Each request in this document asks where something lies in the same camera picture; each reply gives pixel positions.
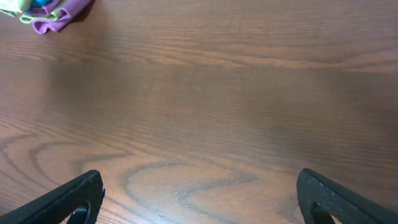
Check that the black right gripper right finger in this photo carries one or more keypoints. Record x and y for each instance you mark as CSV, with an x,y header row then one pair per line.
x,y
322,200

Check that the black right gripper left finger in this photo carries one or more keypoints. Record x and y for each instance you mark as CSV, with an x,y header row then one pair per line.
x,y
78,201

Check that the green folded cloth in stack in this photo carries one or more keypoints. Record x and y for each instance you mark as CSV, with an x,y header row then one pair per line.
x,y
52,16

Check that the green microfiber cloth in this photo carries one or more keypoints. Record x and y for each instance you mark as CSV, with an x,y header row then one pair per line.
x,y
14,7

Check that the blue folded cloth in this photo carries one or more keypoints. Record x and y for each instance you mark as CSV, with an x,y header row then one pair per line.
x,y
40,3

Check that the purple folded cloth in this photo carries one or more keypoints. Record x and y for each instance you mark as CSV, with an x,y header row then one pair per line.
x,y
69,9

